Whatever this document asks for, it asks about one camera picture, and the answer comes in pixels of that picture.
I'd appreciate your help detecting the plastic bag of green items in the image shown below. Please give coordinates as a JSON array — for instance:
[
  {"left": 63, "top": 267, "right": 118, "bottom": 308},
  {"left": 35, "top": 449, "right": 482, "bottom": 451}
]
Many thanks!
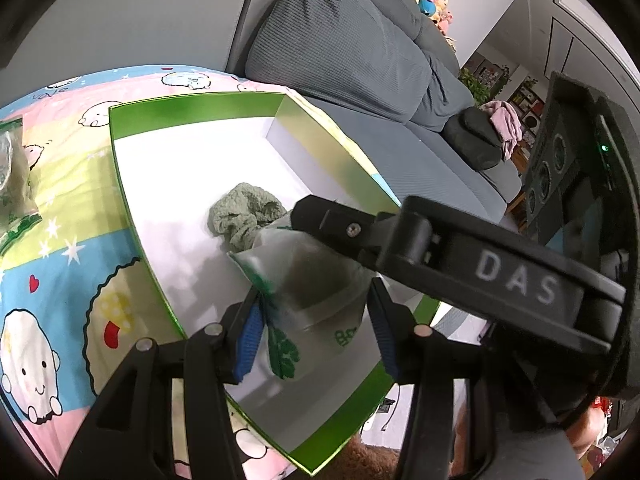
[{"left": 0, "top": 115, "right": 43, "bottom": 253}]

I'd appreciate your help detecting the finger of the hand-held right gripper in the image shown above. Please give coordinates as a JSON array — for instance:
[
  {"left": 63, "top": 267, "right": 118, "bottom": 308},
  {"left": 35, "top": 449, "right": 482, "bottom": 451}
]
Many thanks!
[{"left": 291, "top": 194, "right": 401, "bottom": 273}]

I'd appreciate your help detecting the brown fluffy rug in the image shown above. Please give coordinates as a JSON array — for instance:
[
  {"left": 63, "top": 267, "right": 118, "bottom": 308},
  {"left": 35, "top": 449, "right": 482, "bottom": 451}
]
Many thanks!
[{"left": 320, "top": 435, "right": 402, "bottom": 480}]

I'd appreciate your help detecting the grey textured cushion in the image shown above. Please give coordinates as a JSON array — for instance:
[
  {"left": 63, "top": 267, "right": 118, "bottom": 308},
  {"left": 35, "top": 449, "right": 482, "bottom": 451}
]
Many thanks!
[
  {"left": 350, "top": 0, "right": 477, "bottom": 134},
  {"left": 244, "top": 0, "right": 434, "bottom": 126}
]

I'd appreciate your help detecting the green houseplant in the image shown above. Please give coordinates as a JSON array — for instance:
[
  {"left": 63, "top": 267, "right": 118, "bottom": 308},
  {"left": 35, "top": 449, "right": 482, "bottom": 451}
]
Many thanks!
[{"left": 459, "top": 65, "right": 511, "bottom": 107}]

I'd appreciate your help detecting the green knitted cloth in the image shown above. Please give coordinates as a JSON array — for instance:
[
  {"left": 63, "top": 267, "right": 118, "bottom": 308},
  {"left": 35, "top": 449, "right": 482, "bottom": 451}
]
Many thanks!
[{"left": 207, "top": 182, "right": 289, "bottom": 254}]

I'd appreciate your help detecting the dark display shelf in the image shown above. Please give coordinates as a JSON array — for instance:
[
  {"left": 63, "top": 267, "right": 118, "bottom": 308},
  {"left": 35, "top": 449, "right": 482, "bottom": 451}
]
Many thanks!
[{"left": 510, "top": 75, "right": 547, "bottom": 161}]

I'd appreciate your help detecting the dark grey pillow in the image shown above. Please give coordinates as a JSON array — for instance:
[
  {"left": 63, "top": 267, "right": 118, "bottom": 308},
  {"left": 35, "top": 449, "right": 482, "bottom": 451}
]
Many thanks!
[{"left": 442, "top": 109, "right": 504, "bottom": 171}]

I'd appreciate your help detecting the pile of plush toys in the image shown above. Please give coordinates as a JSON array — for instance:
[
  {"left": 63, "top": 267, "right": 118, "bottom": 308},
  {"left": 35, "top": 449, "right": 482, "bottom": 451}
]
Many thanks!
[{"left": 390, "top": 0, "right": 459, "bottom": 51}]

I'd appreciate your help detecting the printed cartoon blanket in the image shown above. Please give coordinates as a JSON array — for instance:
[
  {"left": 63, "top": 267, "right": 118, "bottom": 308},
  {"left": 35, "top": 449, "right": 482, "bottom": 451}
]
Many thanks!
[{"left": 0, "top": 64, "right": 401, "bottom": 479}]

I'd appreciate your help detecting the pink cloth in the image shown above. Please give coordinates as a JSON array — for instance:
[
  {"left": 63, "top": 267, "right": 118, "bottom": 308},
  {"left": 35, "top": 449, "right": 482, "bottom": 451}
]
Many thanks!
[{"left": 480, "top": 101, "right": 524, "bottom": 162}]

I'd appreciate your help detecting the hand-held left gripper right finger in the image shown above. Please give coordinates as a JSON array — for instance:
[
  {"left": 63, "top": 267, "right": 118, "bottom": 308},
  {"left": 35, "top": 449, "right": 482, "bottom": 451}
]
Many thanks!
[{"left": 367, "top": 279, "right": 586, "bottom": 480}]

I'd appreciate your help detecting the green cardboard box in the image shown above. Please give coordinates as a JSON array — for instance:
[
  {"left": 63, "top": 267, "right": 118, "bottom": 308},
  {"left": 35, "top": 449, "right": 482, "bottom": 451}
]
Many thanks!
[{"left": 107, "top": 91, "right": 443, "bottom": 476}]

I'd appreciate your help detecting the grey sofa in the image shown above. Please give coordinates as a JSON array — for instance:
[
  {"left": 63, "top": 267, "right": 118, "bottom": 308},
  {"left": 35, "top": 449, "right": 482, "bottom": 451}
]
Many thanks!
[{"left": 0, "top": 0, "right": 523, "bottom": 233}]

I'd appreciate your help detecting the clear plastic bag green print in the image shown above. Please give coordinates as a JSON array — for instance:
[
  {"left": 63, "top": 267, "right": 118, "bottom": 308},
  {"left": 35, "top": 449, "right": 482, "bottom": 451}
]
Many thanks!
[{"left": 227, "top": 215, "right": 377, "bottom": 382}]

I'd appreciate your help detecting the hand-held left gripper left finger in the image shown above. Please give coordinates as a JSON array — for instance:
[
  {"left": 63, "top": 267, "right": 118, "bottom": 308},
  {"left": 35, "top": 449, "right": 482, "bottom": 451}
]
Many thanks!
[{"left": 59, "top": 293, "right": 266, "bottom": 480}]

